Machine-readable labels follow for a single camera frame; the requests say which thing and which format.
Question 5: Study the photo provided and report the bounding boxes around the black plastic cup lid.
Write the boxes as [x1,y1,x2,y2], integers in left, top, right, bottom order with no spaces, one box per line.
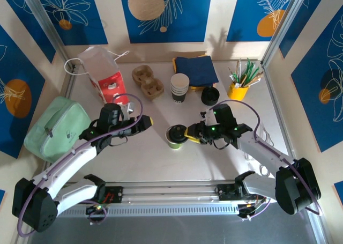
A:
[165,124,188,144]

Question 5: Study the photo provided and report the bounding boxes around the green paper cup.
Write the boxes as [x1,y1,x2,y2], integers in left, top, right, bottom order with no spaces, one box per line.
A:
[165,124,188,150]

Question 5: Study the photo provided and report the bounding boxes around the red white paper bag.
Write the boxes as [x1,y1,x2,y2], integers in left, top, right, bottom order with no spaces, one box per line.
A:
[64,46,131,104]

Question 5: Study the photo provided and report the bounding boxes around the brown pulp cup carrier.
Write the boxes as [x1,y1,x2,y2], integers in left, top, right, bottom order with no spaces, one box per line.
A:
[131,64,165,100]

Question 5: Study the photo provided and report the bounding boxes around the blue paper napkin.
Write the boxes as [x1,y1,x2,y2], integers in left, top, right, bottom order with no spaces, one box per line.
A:
[175,55,219,84]

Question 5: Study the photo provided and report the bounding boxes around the stacked black cup lids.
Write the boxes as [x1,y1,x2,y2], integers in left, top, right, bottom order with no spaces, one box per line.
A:
[201,86,220,106]

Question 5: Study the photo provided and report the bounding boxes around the yellow stirrer holder cup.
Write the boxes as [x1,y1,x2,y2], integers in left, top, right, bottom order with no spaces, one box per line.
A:
[227,80,250,101]

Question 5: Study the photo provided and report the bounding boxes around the black printed paper cup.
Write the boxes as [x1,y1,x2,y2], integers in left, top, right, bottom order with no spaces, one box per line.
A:
[171,93,188,105]

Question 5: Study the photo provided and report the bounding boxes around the stacked blue paper napkins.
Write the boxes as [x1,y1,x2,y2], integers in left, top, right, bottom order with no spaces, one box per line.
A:
[175,56,220,85]

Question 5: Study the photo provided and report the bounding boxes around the dark blue napkins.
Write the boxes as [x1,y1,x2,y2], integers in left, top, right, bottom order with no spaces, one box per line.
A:
[172,57,218,93]

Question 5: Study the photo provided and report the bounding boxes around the thin wooden stirrer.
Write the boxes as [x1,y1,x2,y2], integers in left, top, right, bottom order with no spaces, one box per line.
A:
[227,68,238,84]

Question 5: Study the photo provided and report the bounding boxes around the white wrapped stirrer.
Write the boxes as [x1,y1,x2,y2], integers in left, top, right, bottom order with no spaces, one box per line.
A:
[234,60,242,82]

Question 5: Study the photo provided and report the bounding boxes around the beige wooden stirrer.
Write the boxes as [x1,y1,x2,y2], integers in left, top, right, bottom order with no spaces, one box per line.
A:
[248,71,265,87]

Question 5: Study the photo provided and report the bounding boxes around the mint green zip pouch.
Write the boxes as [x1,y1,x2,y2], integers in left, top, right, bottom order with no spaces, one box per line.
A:
[23,96,92,164]

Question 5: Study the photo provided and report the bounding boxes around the black controller board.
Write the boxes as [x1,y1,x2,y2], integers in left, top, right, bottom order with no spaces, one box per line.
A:
[237,202,266,223]
[85,203,109,223]

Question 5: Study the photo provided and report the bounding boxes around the grey metal panel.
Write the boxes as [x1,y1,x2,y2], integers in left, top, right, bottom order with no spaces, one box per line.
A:
[16,214,329,244]

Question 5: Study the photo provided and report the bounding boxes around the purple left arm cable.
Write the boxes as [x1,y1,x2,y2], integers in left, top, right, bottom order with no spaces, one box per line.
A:
[16,93,144,238]

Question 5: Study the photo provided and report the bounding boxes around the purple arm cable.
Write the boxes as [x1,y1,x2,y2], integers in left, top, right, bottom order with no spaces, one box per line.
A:
[16,93,144,238]
[208,99,322,219]

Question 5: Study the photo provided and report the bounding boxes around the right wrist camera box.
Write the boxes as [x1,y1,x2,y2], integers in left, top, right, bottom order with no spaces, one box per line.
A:
[199,109,217,124]

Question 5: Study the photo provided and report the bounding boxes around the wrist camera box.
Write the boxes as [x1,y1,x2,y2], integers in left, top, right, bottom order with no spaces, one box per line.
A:
[199,109,217,124]
[120,101,136,119]

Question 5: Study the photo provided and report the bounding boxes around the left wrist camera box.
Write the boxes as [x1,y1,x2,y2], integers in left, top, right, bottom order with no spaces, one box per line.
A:
[120,101,136,119]

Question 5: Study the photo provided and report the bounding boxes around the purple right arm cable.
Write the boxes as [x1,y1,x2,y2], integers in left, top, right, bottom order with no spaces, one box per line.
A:
[208,99,322,219]

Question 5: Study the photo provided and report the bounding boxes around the aluminium cross rail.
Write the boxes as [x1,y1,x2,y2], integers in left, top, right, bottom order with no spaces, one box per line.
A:
[23,179,319,209]

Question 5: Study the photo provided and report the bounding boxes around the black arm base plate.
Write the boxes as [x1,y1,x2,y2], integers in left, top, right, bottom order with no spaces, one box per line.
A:
[216,184,267,202]
[98,186,124,204]

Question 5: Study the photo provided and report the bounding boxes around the slotted grey cable duct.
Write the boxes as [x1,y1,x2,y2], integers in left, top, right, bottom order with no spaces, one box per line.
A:
[56,204,316,218]

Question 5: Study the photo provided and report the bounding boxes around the aluminium upright post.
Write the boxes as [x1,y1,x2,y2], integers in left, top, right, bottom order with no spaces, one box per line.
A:
[261,0,314,68]
[20,0,75,70]

